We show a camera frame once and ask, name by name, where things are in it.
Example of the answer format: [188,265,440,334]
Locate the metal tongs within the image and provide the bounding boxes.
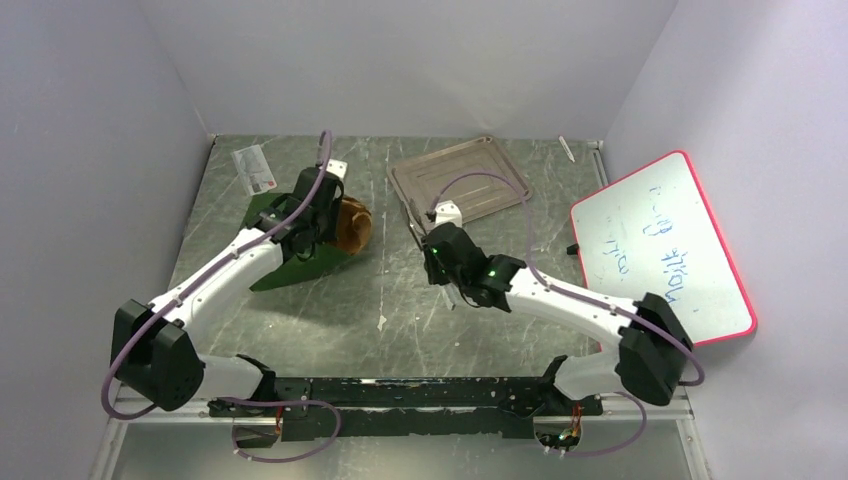
[401,201,456,311]

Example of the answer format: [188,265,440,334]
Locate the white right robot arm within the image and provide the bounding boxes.
[420,223,693,414]

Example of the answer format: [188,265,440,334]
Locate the aluminium rail frame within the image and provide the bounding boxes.
[93,394,709,479]

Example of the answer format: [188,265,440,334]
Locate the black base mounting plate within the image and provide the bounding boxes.
[208,376,603,441]

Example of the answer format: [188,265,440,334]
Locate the pink framed whiteboard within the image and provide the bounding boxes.
[570,150,758,346]

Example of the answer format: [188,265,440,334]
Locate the metal baking tray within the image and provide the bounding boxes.
[387,136,532,229]

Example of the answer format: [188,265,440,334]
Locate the green paper bag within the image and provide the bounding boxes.
[239,192,374,293]

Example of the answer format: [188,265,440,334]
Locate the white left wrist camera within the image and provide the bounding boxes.
[326,159,348,181]

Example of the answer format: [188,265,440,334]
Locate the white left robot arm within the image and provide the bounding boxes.
[104,159,348,416]

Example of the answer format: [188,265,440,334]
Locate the white paper receipt card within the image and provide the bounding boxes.
[231,145,277,196]

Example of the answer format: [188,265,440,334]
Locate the white marker pen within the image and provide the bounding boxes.
[557,135,576,163]

